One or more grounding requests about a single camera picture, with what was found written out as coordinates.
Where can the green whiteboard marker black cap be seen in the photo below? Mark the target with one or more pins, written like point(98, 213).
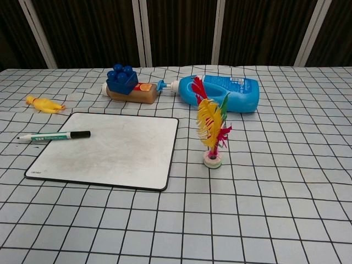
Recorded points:
point(52, 136)

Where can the colourful feather shuttlecock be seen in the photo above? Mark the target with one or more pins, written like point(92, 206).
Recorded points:
point(210, 121)

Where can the brown drink bottle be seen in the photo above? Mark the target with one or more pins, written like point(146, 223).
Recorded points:
point(143, 96)

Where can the white dry-erase board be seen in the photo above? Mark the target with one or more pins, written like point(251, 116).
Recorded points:
point(110, 154)

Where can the blue studded building block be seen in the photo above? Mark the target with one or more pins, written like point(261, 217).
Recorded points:
point(121, 82)

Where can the blue detergent bottle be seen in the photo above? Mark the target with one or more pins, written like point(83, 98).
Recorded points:
point(242, 93)

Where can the dark slatted partition panel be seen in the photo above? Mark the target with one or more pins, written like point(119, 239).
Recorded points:
point(181, 33)
point(90, 33)
point(264, 33)
point(335, 33)
point(13, 35)

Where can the grid-pattern tablecloth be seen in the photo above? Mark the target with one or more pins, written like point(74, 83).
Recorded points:
point(247, 206)

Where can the yellow rubber chicken toy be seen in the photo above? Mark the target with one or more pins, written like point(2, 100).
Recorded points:
point(45, 105)

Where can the white partition frame post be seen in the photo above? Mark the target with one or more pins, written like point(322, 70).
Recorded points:
point(309, 33)
point(143, 33)
point(220, 33)
point(38, 33)

